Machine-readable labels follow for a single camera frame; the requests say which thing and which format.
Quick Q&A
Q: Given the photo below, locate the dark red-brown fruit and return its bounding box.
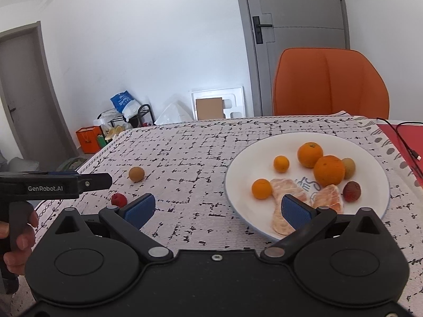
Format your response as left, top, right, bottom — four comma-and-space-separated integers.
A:
343, 181, 361, 203

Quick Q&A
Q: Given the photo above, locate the red lychee fruit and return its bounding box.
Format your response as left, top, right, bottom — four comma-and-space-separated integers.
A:
111, 193, 128, 208

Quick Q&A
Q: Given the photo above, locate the yellow-green round fruit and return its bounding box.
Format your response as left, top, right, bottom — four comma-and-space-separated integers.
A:
342, 157, 356, 180

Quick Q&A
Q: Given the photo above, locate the large orange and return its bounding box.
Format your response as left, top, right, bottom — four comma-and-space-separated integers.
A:
313, 155, 346, 188

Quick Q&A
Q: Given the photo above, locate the long pomelo peel piece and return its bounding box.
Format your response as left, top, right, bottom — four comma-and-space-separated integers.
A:
270, 178, 311, 237

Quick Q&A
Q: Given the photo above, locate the brown round fruit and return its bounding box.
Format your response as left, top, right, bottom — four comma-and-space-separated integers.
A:
128, 167, 145, 183

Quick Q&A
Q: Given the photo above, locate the small tangerine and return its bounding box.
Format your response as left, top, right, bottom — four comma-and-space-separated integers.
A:
251, 178, 273, 200

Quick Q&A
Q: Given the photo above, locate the medium orange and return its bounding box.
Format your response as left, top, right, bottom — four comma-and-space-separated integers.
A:
297, 142, 323, 169

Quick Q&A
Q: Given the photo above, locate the small kumquat orange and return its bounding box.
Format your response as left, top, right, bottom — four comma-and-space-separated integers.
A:
273, 155, 290, 173

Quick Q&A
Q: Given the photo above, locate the left hand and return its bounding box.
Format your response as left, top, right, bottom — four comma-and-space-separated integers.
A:
1, 210, 39, 276

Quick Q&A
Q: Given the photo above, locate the green leaf floor mat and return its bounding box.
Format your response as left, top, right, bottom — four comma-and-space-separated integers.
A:
57, 157, 88, 172

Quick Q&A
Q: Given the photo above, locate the grey door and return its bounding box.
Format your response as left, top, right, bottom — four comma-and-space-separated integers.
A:
238, 0, 350, 116
1, 21, 77, 170

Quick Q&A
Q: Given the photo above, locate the orange paper bag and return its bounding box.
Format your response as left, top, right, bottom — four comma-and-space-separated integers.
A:
76, 126, 102, 154

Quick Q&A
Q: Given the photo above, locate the white ceramic plate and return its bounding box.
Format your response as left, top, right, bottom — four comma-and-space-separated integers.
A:
224, 132, 390, 240

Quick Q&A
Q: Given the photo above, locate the green paper bag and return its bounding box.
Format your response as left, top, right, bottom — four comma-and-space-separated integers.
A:
97, 134, 108, 149

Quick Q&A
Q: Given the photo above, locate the black metal rack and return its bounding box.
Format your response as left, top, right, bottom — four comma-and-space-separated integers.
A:
93, 104, 155, 130

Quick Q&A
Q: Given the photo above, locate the blue white plastic bag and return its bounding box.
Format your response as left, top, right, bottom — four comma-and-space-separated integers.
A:
111, 91, 141, 122

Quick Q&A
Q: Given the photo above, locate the red orange placemat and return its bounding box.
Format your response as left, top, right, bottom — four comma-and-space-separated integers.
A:
376, 118, 422, 188

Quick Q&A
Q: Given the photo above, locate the patterned white tablecloth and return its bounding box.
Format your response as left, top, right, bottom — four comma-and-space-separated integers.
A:
6, 110, 423, 317

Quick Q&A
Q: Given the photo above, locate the clear plastic bag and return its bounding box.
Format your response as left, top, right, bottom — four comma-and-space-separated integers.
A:
155, 94, 194, 125

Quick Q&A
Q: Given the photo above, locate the orange chair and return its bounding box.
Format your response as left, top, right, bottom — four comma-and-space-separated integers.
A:
273, 48, 390, 119

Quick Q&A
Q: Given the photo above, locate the white foam packaging board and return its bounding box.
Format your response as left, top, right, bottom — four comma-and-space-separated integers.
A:
191, 87, 246, 120

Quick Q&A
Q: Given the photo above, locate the brown cardboard piece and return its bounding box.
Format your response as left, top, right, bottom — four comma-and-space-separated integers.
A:
196, 97, 224, 120

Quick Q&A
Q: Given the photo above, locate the black cable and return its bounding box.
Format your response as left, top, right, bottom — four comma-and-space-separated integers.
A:
376, 116, 423, 162

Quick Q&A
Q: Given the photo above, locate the black door handle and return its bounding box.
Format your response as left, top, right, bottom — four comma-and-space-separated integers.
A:
252, 16, 273, 44

